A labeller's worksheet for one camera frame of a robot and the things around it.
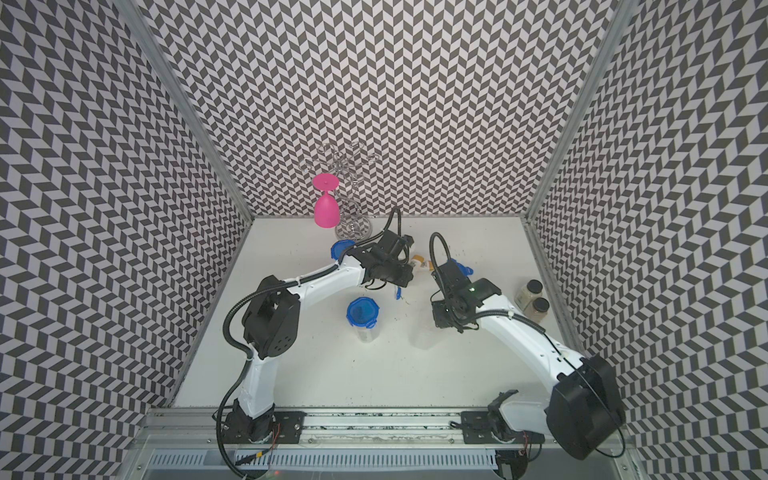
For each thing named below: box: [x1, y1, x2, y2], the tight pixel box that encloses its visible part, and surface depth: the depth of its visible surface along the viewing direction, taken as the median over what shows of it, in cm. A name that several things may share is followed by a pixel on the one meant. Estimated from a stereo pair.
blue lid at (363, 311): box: [346, 297, 380, 328], surface depth 81 cm
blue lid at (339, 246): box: [330, 239, 356, 260], surface depth 93 cm
